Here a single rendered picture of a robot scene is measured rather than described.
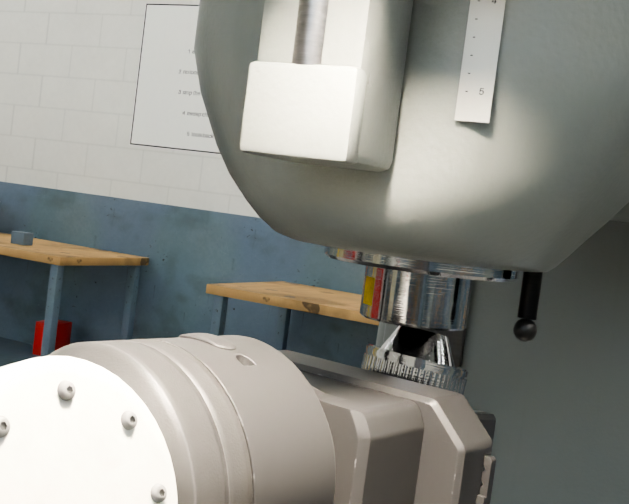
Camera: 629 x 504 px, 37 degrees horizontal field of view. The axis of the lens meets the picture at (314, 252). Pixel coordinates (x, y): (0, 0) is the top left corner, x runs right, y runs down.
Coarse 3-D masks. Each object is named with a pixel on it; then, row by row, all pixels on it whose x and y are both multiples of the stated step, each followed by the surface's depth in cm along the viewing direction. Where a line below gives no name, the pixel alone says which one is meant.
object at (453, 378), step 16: (368, 352) 42; (384, 352) 41; (368, 368) 42; (384, 368) 41; (400, 368) 40; (416, 368) 40; (432, 368) 40; (448, 368) 41; (464, 368) 43; (432, 384) 40; (448, 384) 41; (464, 384) 42
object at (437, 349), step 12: (396, 336) 42; (408, 336) 42; (420, 336) 41; (432, 336) 42; (444, 336) 42; (384, 348) 42; (396, 348) 41; (408, 348) 41; (420, 348) 41; (432, 348) 41; (444, 348) 42; (432, 360) 41; (444, 360) 41
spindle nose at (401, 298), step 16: (368, 272) 41; (384, 272) 40; (400, 272) 40; (384, 288) 40; (400, 288) 40; (416, 288) 40; (432, 288) 40; (448, 288) 40; (464, 288) 41; (384, 304) 40; (400, 304) 40; (416, 304) 40; (432, 304) 40; (448, 304) 40; (464, 304) 41; (384, 320) 40; (400, 320) 40; (416, 320) 40; (432, 320) 40; (448, 320) 40; (464, 320) 41
